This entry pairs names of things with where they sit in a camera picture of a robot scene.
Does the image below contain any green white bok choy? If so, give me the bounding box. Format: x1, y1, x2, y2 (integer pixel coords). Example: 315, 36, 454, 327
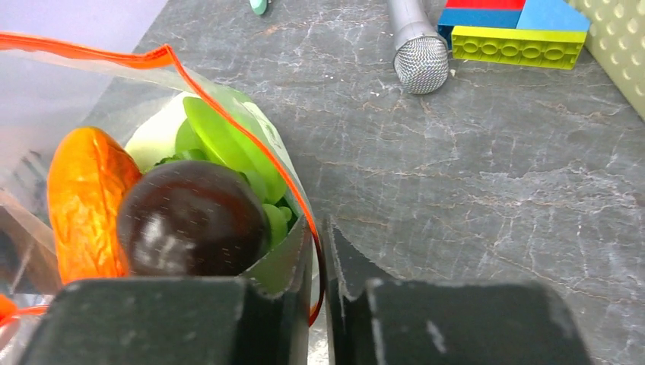
156, 148, 303, 296

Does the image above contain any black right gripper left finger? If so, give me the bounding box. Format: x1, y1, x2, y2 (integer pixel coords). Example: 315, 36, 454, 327
241, 217, 313, 297

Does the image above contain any white eggplant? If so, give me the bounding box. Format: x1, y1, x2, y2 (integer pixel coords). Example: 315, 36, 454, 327
124, 92, 196, 171

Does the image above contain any dark purple plum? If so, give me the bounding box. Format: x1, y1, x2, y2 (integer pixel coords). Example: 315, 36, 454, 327
116, 160, 271, 277

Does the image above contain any light green starfruit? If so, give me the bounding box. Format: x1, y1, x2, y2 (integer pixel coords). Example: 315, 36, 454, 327
175, 97, 288, 204

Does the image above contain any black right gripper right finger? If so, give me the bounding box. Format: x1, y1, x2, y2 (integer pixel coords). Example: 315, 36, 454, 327
323, 217, 396, 303

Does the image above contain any mint green toy pen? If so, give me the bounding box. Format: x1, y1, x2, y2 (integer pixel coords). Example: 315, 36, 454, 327
249, 0, 268, 16

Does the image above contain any multicolour brick block stack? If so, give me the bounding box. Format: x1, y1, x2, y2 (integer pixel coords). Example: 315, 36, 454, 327
437, 1, 590, 70

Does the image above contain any clear zip bag orange zipper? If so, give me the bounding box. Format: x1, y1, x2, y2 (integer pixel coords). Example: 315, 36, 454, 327
1, 32, 322, 364

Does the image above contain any red orange pepper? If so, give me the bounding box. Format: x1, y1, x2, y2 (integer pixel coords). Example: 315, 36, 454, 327
46, 127, 141, 284

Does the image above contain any pale green perforated basket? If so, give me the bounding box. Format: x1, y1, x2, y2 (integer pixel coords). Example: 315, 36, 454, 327
568, 0, 644, 118

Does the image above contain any grey toy microphone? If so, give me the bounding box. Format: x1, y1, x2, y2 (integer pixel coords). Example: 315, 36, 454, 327
386, 0, 449, 95

